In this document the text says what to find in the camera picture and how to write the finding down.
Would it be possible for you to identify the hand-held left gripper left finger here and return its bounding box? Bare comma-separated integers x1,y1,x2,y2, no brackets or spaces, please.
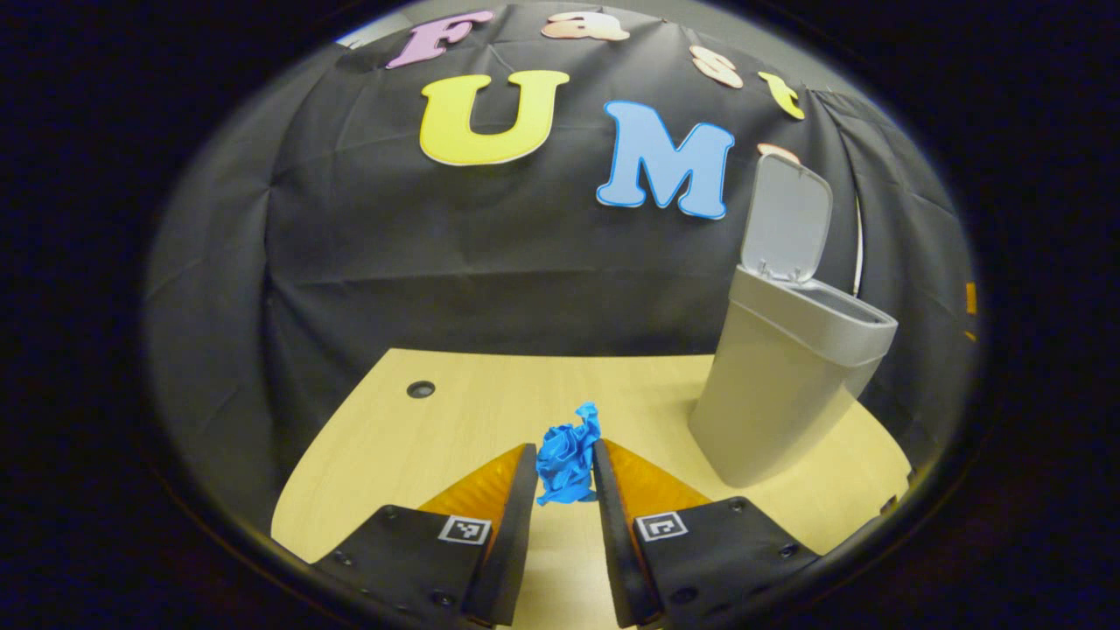
311,443,539,629

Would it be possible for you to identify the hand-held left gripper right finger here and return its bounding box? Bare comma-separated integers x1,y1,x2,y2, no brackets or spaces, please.
592,437,823,629

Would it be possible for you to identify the blue paper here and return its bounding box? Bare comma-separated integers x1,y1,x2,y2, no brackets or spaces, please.
535,402,603,507

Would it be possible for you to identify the white desktop garbage bin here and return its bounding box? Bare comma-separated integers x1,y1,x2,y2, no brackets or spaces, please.
688,154,900,488

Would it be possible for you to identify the wooden desktop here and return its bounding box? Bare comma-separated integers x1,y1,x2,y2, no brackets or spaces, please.
271,348,913,630

